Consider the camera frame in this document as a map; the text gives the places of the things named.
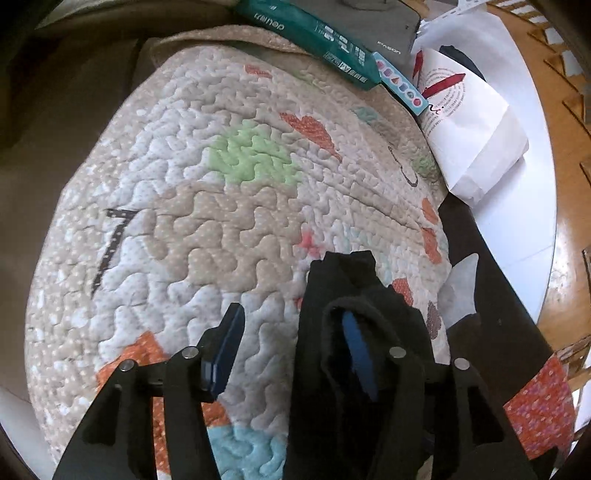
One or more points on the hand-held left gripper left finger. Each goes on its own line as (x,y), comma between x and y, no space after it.
(228,355)

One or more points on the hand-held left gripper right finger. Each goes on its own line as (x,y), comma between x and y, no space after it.
(358,355)

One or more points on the black pants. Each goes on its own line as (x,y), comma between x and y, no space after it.
(323,295)

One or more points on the person's brown trouser leg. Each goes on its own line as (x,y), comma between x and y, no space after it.
(475,360)

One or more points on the person's white sock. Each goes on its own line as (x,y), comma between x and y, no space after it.
(458,286)

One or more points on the quilted patterned blanket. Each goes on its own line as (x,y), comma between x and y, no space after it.
(207,221)

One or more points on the orange patterned cloth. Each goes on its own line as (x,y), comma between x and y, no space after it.
(540,410)

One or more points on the white printed paper bag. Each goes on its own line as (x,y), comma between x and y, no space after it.
(471,129)

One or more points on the teal box with coloured shapes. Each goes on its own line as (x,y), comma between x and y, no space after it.
(399,83)

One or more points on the green paper ream packet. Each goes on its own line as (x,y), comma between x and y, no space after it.
(318,41)

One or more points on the wooden lattice frame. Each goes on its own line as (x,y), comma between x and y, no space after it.
(563,55)

